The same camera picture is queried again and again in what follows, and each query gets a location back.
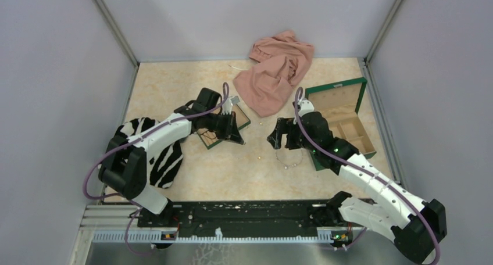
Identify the green jewelry box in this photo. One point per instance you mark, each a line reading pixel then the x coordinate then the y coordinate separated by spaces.
pixel 339 103

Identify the pink cloth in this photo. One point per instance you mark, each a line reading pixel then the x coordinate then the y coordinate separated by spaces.
pixel 282 61

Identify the silver pearl bangle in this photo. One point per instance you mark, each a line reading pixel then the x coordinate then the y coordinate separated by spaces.
pixel 289 159

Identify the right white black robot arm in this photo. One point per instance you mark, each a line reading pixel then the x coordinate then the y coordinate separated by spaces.
pixel 413 225

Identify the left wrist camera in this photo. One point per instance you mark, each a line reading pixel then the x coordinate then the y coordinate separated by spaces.
pixel 227 106

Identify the green jewelry tray insert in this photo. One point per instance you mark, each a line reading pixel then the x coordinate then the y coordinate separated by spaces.
pixel 209 138

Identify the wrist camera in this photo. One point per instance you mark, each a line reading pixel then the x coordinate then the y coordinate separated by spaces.
pixel 227 106
pixel 304 106

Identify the white cable tray rail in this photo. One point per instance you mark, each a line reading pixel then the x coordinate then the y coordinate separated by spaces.
pixel 155 237

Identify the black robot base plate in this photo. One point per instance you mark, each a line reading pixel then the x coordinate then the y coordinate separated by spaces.
pixel 246 219

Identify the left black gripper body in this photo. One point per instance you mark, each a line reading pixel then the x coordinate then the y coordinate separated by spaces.
pixel 219 123

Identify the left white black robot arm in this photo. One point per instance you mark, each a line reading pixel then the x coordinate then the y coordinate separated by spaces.
pixel 185 121

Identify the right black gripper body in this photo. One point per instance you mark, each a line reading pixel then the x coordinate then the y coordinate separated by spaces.
pixel 296 138

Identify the zebra print pouch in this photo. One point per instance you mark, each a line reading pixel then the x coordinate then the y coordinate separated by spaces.
pixel 152 161

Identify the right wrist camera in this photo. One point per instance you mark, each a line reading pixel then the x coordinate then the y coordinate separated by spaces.
pixel 304 106

